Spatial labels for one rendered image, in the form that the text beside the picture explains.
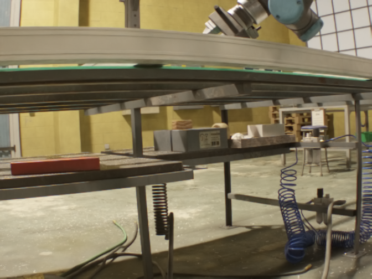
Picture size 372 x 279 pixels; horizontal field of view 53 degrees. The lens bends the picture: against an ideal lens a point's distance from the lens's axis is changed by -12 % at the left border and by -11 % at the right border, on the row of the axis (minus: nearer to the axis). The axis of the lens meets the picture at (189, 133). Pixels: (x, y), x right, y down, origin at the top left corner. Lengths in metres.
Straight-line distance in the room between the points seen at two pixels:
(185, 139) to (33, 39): 1.21
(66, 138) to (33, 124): 0.72
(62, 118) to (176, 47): 6.37
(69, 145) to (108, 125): 1.06
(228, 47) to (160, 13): 7.84
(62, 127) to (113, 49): 6.41
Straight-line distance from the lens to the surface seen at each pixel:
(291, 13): 1.00
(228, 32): 1.15
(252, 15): 1.17
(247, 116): 9.84
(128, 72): 0.96
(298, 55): 1.24
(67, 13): 7.61
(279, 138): 2.17
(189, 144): 1.90
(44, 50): 0.84
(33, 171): 1.31
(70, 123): 7.32
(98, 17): 8.23
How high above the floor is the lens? 0.72
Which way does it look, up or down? 2 degrees down
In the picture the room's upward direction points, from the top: 3 degrees counter-clockwise
